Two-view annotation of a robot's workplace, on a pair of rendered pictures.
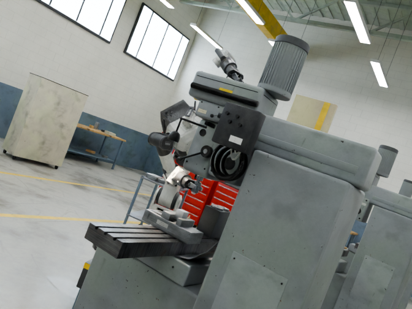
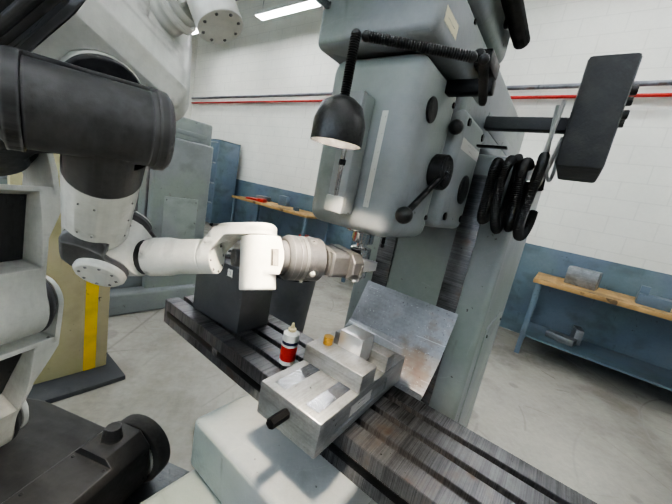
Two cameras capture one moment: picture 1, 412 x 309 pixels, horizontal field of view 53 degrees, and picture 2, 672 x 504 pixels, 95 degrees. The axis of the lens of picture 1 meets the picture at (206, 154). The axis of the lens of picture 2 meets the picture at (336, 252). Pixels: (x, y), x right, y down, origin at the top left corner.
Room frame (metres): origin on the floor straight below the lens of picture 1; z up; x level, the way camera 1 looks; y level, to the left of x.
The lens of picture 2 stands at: (2.48, 0.66, 1.38)
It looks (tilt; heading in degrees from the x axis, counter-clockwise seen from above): 11 degrees down; 274
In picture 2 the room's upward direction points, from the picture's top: 11 degrees clockwise
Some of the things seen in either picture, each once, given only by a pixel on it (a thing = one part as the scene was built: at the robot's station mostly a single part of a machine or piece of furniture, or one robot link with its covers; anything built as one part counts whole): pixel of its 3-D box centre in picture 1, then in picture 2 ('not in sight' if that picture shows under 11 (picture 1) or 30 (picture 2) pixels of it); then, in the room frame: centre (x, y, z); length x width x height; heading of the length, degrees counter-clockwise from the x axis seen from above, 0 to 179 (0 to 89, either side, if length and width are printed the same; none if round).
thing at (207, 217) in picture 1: (214, 220); (233, 285); (2.85, -0.22, 1.03); 0.22 x 0.12 x 0.20; 152
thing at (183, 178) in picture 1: (187, 183); (323, 260); (2.55, 0.04, 1.23); 0.13 x 0.12 x 0.10; 129
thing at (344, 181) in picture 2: not in sight; (349, 155); (2.54, 0.08, 1.45); 0.04 x 0.04 x 0.21; 59
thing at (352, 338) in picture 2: (181, 215); (355, 343); (2.45, 0.01, 1.05); 0.06 x 0.05 x 0.06; 150
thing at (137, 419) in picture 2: not in sight; (138, 448); (3.02, -0.09, 0.50); 0.20 x 0.05 x 0.20; 172
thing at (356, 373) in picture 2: (172, 216); (338, 362); (2.48, 0.05, 1.02); 0.15 x 0.06 x 0.04; 150
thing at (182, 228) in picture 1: (173, 222); (342, 372); (2.46, 0.03, 0.99); 0.35 x 0.15 x 0.11; 60
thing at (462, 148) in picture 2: (237, 160); (417, 170); (2.38, -0.18, 1.47); 0.24 x 0.19 x 0.26; 149
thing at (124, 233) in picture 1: (175, 240); (330, 396); (2.48, -0.01, 0.89); 1.24 x 0.23 x 0.08; 149
